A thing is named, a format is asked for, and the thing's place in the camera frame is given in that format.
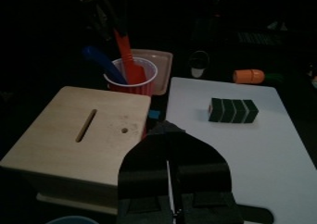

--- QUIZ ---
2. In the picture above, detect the black sheet with white print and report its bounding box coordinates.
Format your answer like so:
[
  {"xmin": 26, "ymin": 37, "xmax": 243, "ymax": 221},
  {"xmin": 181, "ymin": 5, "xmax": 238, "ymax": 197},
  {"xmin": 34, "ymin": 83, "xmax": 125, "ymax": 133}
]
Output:
[{"xmin": 235, "ymin": 29, "xmax": 291, "ymax": 47}]

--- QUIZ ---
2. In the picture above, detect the grey-blue bowl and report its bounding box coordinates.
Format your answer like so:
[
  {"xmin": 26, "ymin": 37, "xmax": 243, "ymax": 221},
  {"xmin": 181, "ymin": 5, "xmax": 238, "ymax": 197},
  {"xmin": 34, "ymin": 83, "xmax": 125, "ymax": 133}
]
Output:
[{"xmin": 42, "ymin": 215, "xmax": 101, "ymax": 224}]

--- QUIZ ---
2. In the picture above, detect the small blue-faced block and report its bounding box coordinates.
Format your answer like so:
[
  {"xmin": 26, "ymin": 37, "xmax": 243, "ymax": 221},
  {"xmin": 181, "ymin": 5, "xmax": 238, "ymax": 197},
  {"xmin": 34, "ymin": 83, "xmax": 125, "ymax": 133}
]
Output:
[{"xmin": 147, "ymin": 108, "xmax": 161, "ymax": 120}]

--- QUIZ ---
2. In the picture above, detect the wooden box with red front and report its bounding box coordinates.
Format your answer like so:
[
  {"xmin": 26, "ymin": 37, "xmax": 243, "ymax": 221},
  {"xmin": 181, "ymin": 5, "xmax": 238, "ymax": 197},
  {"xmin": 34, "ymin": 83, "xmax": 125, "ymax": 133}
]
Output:
[{"xmin": 0, "ymin": 85, "xmax": 153, "ymax": 217}]

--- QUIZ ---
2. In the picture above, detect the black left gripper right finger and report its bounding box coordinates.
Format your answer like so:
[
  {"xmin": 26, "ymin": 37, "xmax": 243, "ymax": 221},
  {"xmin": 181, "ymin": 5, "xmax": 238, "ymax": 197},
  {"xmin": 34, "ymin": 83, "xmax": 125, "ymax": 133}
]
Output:
[{"xmin": 165, "ymin": 121, "xmax": 244, "ymax": 224}]

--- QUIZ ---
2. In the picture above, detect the white cutting board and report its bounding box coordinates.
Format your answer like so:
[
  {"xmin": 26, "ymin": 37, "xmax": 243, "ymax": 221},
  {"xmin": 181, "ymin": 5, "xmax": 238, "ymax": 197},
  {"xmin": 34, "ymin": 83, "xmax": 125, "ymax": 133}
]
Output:
[{"xmin": 163, "ymin": 76, "xmax": 317, "ymax": 224}]

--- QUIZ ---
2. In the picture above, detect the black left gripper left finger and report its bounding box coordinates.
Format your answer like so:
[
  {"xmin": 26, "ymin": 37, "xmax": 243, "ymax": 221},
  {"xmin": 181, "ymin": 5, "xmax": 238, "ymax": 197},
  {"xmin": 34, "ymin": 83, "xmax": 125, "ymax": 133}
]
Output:
[{"xmin": 114, "ymin": 120, "xmax": 173, "ymax": 224}]

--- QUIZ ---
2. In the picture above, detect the red plastic cup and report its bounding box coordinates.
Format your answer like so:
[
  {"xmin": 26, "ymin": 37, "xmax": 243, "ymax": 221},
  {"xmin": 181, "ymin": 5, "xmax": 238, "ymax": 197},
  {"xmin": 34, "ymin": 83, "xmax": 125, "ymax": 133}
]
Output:
[{"xmin": 101, "ymin": 56, "xmax": 159, "ymax": 97}]

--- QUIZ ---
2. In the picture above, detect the dark green toy sushi roll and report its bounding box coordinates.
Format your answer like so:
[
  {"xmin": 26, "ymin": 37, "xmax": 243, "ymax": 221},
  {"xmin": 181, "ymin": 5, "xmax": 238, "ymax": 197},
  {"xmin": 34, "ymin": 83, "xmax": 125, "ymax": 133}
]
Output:
[{"xmin": 207, "ymin": 96, "xmax": 259, "ymax": 125}]

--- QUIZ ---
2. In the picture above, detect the orange toy carrot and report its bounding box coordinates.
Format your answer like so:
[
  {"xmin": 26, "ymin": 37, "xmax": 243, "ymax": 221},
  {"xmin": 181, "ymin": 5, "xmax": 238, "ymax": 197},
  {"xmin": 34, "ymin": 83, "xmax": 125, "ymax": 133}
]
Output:
[{"xmin": 231, "ymin": 68, "xmax": 287, "ymax": 85}]

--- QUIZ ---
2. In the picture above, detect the blue plastic utensil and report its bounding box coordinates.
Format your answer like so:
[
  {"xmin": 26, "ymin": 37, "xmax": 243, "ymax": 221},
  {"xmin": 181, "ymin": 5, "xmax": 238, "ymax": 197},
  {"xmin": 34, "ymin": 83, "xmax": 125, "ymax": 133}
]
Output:
[{"xmin": 80, "ymin": 45, "xmax": 129, "ymax": 86}]

